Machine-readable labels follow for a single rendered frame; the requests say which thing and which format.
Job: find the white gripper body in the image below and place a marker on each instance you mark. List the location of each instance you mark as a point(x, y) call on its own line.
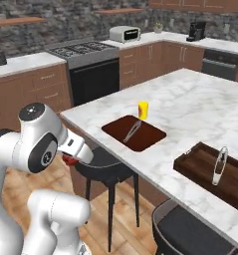
point(85, 153)

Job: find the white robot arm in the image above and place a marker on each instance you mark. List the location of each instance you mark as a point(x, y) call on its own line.
point(11, 156)

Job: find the reddish brown tray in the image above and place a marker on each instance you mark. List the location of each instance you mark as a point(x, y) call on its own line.
point(147, 134)

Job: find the dark brown wooden tray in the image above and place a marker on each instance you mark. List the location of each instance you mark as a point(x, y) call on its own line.
point(200, 166)

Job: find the red round object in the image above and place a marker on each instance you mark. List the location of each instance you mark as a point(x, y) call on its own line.
point(69, 160)

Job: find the black stool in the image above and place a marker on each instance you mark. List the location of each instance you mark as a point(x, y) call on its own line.
point(190, 232)
point(104, 166)

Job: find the silver tongs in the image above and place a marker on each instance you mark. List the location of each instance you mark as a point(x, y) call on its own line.
point(132, 131)

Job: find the yellow cup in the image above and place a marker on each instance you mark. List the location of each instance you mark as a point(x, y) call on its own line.
point(143, 109)

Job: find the black and grey range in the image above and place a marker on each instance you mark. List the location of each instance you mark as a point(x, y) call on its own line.
point(90, 73)

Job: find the brown base cupboards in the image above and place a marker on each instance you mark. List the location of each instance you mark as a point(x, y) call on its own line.
point(157, 61)
point(27, 93)

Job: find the white toaster oven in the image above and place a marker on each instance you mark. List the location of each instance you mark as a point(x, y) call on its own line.
point(123, 34)

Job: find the silver utensil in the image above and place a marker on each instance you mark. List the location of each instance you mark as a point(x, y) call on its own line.
point(220, 164)

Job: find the small potted plant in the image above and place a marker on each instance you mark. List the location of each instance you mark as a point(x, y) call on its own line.
point(158, 28)

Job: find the black dishwasher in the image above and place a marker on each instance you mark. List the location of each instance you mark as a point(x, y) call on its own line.
point(220, 64)

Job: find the black coffee machine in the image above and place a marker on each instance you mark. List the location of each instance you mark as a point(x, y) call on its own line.
point(196, 31)

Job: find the wooden wall shelf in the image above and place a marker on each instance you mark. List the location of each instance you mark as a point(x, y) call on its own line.
point(118, 11)
point(14, 22)

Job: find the brown wall cupboards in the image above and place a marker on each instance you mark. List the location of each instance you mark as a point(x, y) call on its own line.
point(193, 4)

